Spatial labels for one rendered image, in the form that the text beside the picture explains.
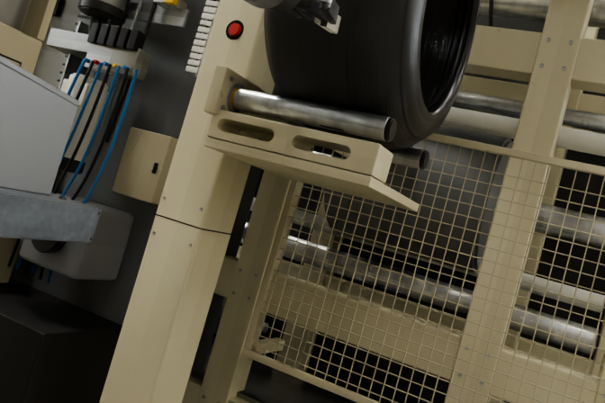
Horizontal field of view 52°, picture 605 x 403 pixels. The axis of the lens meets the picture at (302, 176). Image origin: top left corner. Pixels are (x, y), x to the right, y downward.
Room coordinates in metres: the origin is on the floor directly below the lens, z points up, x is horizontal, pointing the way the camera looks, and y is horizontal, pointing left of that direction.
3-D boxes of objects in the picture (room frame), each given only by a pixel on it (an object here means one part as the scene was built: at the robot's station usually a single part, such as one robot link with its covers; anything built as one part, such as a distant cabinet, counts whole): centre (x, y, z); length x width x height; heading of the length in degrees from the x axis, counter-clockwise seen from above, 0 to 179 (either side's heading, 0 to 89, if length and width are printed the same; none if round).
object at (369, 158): (1.20, 0.03, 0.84); 0.36 x 0.09 x 0.06; 65
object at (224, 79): (1.41, 0.13, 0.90); 0.40 x 0.03 x 0.10; 155
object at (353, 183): (1.33, -0.03, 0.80); 0.37 x 0.36 x 0.02; 155
